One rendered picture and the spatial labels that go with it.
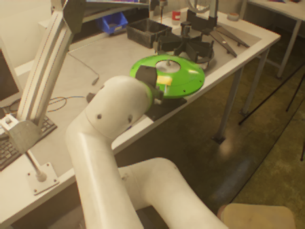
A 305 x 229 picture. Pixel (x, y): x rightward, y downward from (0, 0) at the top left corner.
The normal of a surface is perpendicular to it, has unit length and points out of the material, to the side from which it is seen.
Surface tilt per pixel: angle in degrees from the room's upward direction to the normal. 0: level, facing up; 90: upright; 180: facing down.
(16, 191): 0
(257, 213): 0
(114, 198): 26
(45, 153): 0
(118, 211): 20
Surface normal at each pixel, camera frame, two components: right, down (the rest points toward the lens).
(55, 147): 0.02, -0.73
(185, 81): 0.21, -0.47
